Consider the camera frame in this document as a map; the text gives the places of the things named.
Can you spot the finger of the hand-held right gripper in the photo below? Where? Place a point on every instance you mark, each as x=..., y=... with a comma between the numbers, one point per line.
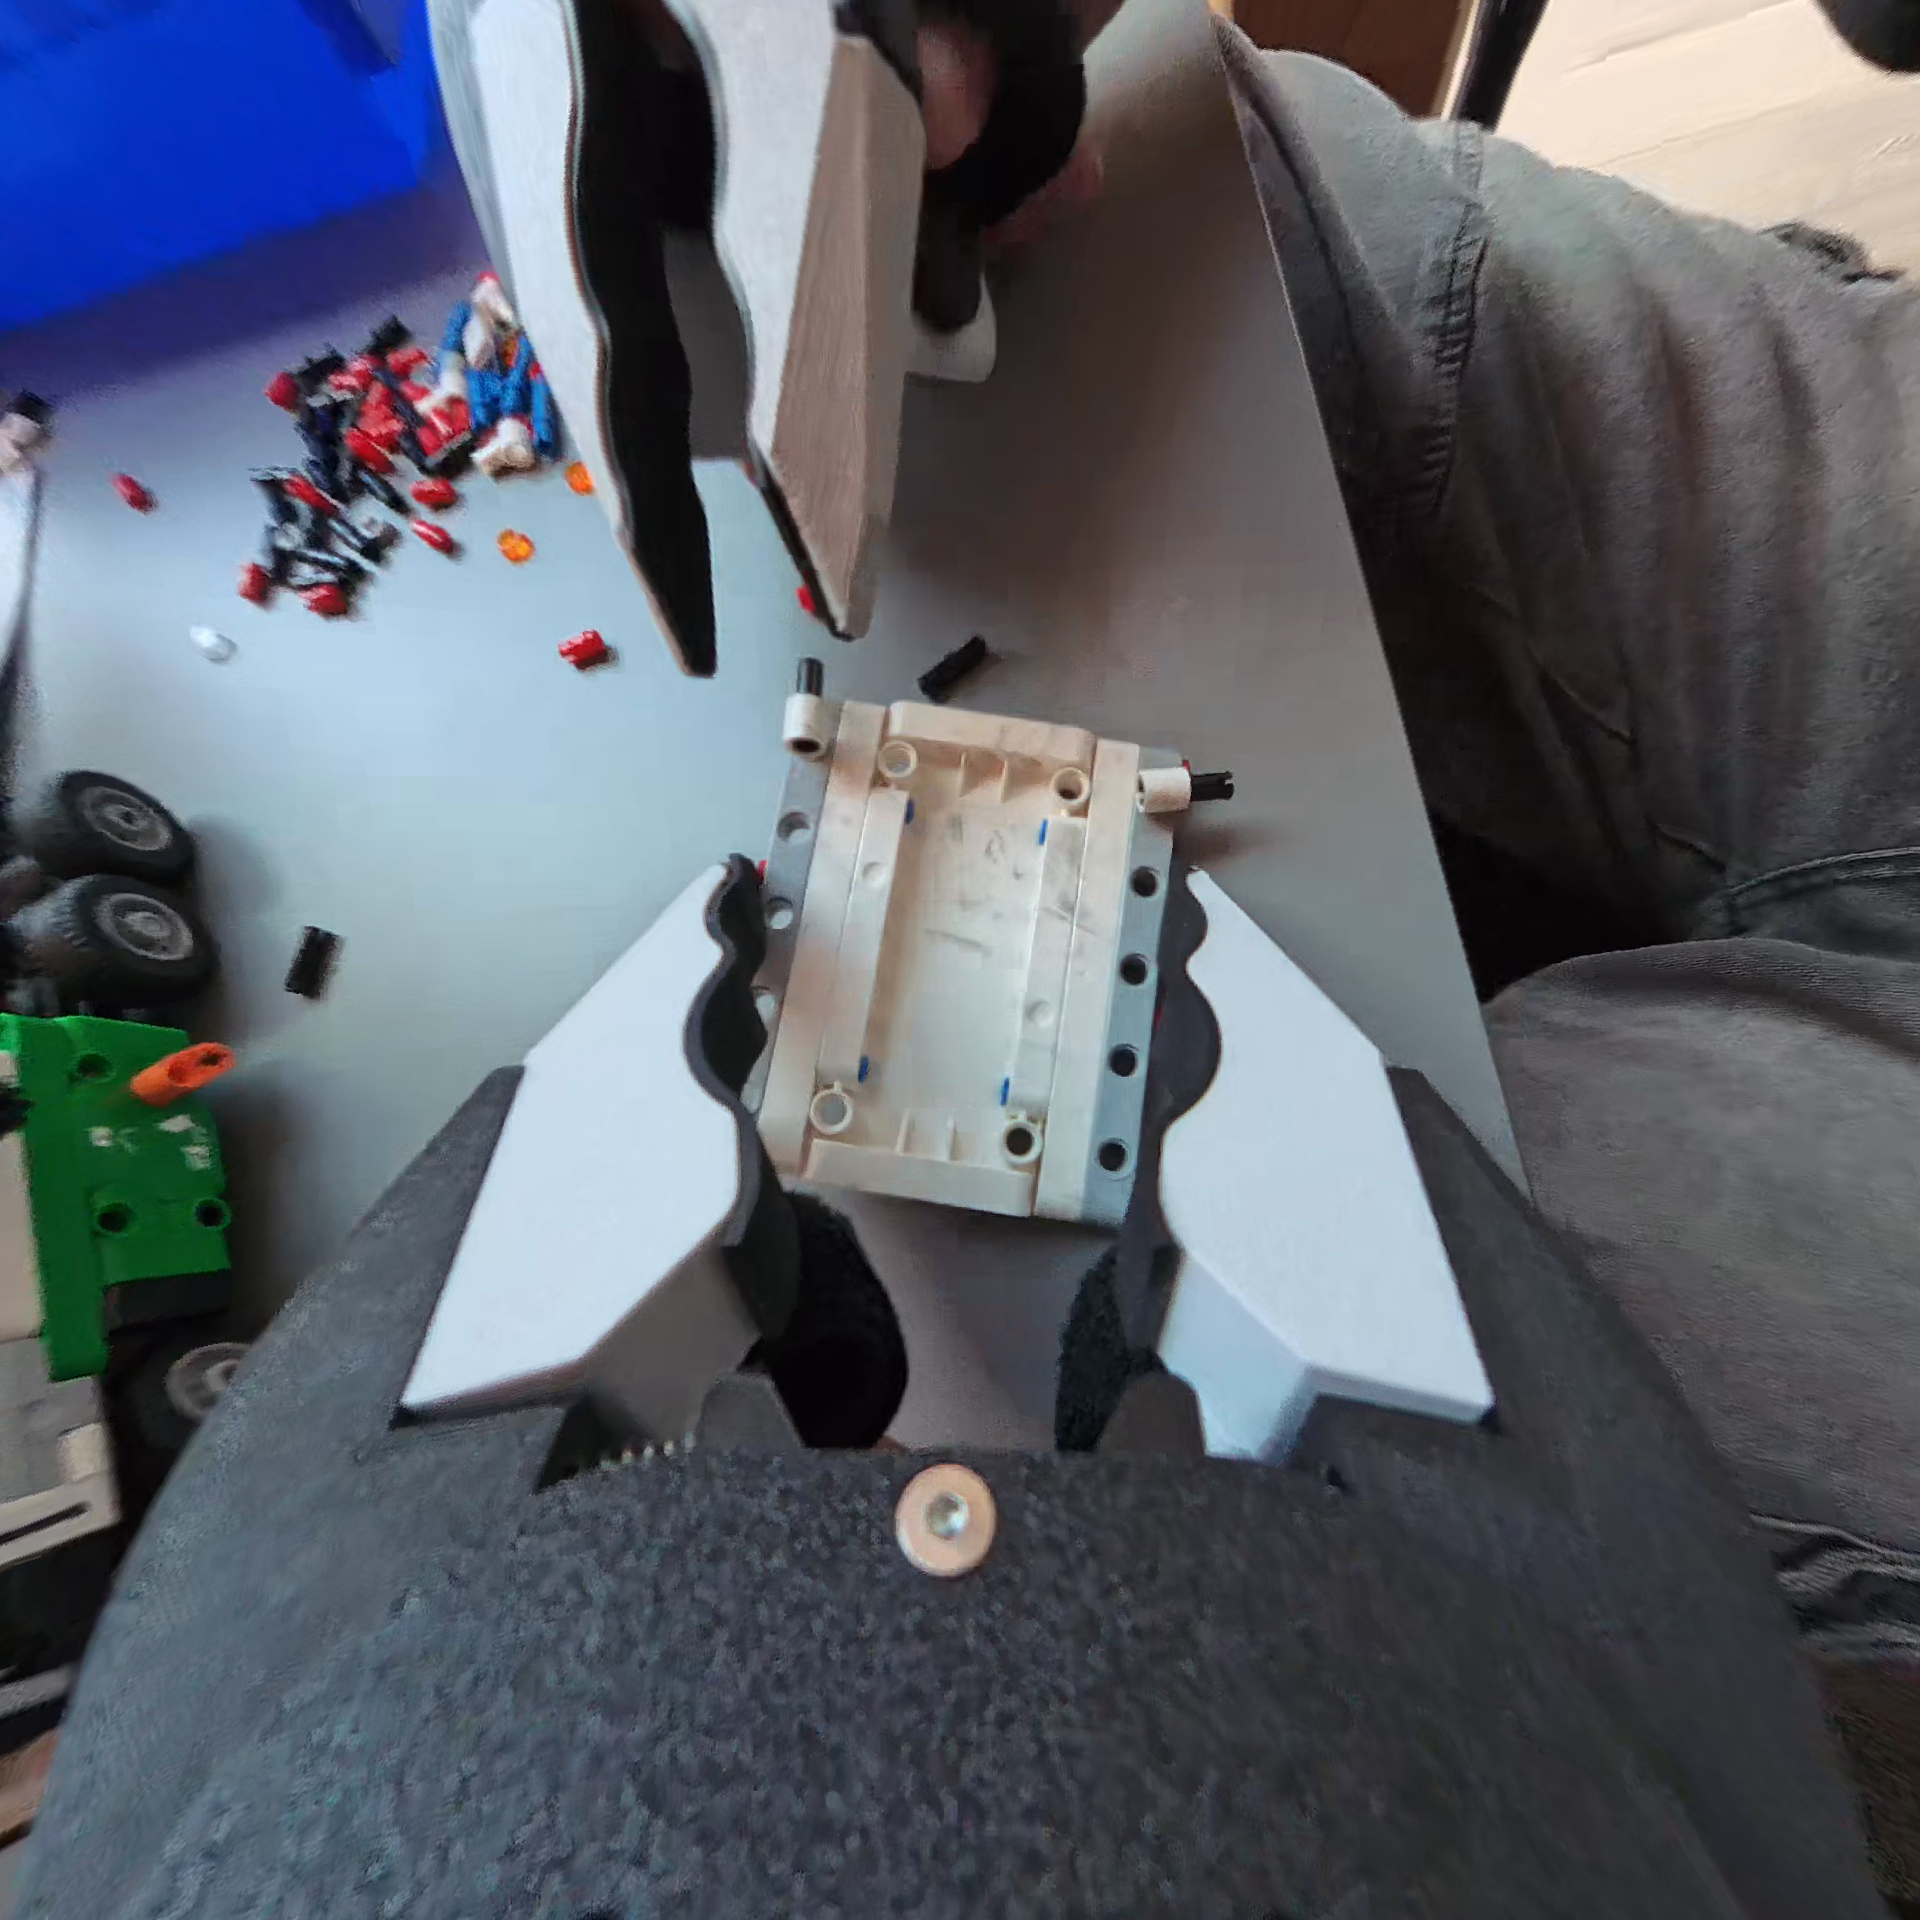
x=840, y=299
x=525, y=224

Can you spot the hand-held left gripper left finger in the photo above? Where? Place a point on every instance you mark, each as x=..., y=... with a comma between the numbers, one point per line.
x=599, y=1171

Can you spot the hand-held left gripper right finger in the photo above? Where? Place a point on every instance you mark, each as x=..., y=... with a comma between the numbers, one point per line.
x=1307, y=1171

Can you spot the black lego pin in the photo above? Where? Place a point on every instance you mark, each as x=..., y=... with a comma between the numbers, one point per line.
x=955, y=667
x=311, y=960

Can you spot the white lego panel assembly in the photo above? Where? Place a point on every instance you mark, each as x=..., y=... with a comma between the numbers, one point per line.
x=962, y=960

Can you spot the pile of small lego pieces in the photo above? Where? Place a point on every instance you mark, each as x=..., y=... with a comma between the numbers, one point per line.
x=359, y=451

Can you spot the red lego piece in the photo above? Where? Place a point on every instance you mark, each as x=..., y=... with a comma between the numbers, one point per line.
x=581, y=649
x=134, y=492

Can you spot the white green lego truck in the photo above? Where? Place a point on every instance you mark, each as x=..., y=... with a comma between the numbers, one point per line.
x=91, y=1201

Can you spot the clear lego stud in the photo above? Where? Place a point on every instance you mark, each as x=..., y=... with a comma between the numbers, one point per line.
x=213, y=646

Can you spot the black lego wheel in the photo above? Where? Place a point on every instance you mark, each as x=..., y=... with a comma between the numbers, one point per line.
x=128, y=937
x=112, y=825

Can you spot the person's right hand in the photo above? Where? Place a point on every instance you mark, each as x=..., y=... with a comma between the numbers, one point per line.
x=955, y=105

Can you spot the brown cardboard box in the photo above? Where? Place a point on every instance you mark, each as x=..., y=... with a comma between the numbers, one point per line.
x=1350, y=44

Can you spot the blue plastic bin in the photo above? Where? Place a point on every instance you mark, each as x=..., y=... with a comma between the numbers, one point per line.
x=182, y=150

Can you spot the person's grey trousers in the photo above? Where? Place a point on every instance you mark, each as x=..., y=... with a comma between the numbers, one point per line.
x=1724, y=1276

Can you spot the black chair leg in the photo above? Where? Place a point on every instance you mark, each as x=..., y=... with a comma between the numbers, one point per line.
x=1499, y=60

